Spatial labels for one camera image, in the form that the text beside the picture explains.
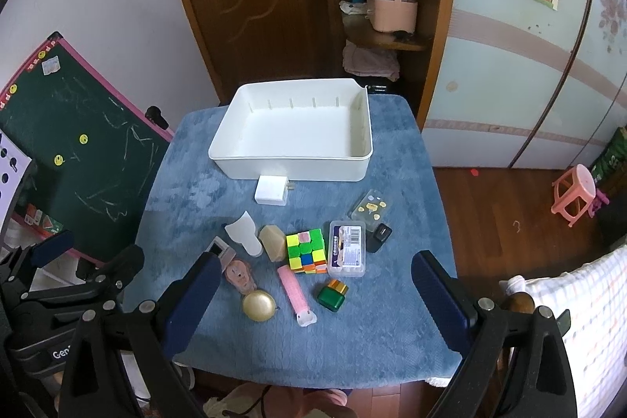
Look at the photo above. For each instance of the pink round face toy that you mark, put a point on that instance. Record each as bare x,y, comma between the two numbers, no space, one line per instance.
238,273

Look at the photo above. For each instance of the beige faceted wooden block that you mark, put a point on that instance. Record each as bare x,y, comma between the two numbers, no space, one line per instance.
274,242

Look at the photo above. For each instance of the pink hair roller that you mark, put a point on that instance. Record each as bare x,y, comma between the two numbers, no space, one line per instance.
304,315

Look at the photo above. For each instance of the black power adapter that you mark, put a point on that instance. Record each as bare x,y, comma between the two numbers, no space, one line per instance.
378,237

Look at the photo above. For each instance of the green snack bag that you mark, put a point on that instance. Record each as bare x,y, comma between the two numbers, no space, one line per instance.
613,157

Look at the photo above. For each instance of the clear case yellow stickers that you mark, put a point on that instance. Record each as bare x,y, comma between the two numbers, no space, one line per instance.
372,208

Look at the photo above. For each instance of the pink plastic stool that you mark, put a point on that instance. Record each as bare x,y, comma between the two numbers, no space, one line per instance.
573,193

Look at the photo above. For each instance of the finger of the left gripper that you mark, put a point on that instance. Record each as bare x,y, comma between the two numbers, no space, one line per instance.
39,255
110,280

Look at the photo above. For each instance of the blue fuzzy table cloth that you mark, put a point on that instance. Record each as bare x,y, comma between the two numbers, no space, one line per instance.
383,333

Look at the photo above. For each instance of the white plastic storage bin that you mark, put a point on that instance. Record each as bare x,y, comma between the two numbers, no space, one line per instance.
318,129

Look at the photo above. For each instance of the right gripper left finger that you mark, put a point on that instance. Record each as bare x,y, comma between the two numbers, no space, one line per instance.
179,310

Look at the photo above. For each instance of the white power adapter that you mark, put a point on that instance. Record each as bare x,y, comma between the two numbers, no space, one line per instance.
272,190

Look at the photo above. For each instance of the gold round compact mirror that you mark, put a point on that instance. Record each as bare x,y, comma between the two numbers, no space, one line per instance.
259,306

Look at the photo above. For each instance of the pink folded cloth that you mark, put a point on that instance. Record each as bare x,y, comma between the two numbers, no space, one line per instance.
370,62

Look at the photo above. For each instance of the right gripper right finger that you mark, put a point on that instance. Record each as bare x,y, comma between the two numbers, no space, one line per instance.
455,313

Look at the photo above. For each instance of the white cloud-shaped piece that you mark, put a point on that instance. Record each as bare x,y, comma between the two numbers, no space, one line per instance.
243,232

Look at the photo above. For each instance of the white handheld game console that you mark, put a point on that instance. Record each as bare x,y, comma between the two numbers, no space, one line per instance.
222,251

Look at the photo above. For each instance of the colourful rubik's cube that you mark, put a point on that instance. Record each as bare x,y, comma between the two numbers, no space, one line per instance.
307,252

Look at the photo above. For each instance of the black knob on chalkboard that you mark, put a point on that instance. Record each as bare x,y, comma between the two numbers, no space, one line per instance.
154,115

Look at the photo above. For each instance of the white quilted bedding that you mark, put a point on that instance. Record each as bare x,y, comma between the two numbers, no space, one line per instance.
595,295

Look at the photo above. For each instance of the clear box with label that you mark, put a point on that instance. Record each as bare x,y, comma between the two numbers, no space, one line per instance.
346,251

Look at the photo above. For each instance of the green chalkboard pink frame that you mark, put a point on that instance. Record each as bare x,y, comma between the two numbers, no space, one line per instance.
95,154

